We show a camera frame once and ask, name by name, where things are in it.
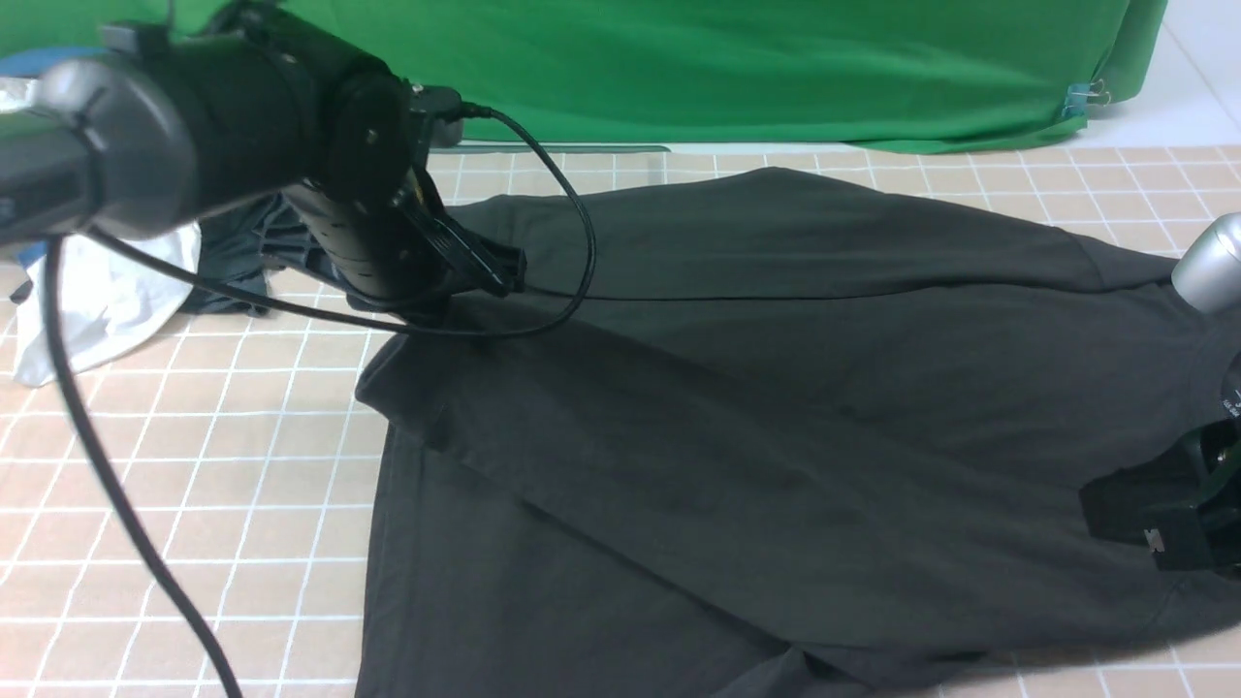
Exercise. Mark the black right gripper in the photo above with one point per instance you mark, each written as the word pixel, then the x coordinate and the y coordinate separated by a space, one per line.
pixel 1183 508

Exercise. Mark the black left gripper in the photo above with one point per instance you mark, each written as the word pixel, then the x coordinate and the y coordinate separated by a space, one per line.
pixel 402 254

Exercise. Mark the dark gray long-sleeve shirt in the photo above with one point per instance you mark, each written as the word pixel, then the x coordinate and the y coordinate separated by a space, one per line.
pixel 803 440

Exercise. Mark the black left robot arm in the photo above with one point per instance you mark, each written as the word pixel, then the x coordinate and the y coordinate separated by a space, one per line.
pixel 150 134

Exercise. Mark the white crumpled shirt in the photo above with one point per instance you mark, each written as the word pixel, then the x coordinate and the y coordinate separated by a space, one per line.
pixel 108 306

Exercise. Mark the dark crumpled garment in pile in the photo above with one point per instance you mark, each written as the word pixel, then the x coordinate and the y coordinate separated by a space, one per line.
pixel 240 246

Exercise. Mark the beige checkered tablecloth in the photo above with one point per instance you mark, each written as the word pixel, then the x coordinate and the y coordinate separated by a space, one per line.
pixel 242 448

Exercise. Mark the binder clip on backdrop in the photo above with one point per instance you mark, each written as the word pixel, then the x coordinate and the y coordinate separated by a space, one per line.
pixel 1081 97

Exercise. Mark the green backdrop cloth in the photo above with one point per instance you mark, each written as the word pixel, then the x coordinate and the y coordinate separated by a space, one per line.
pixel 916 77

